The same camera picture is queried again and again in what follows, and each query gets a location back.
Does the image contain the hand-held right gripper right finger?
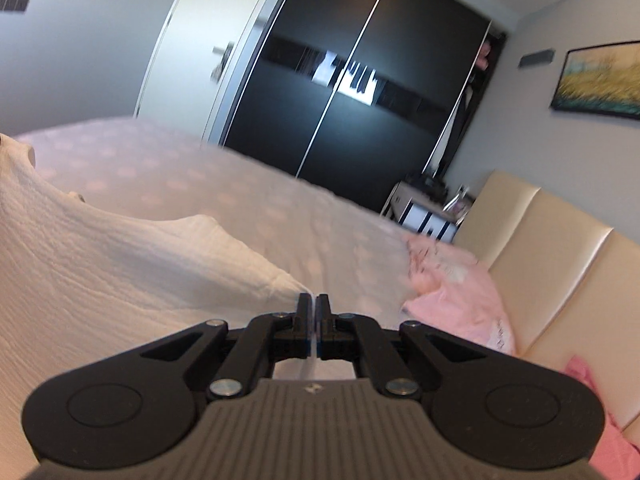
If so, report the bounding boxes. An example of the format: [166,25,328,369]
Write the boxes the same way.
[318,293,489,399]

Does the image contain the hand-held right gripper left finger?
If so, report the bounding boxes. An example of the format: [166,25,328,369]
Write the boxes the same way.
[141,293,312,400]

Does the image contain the white textured shirt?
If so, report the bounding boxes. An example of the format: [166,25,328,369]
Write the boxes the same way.
[0,132,315,480]

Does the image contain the hanging dark clothes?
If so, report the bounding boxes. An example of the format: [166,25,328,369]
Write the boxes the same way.
[440,35,507,181]

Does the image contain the light pink printed garment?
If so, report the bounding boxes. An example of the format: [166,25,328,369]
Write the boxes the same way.
[402,234,517,356]

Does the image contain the white bedside shelf unit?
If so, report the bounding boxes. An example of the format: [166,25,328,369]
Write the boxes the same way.
[381,172,476,244]

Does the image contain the cream padded headboard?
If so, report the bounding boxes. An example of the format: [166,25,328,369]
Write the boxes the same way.
[452,170,640,441]

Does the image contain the black sliding door wardrobe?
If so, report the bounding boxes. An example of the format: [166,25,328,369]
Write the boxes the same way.
[200,0,508,213]

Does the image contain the white room door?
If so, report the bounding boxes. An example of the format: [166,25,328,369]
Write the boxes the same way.
[134,0,291,147]

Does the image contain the bright pink cloth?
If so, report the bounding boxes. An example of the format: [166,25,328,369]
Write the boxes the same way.
[565,355,640,480]

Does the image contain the framed landscape painting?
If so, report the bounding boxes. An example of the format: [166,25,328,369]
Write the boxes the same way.
[549,40,640,121]

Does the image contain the metal door handle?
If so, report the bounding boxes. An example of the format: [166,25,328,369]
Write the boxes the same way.
[210,42,237,82]

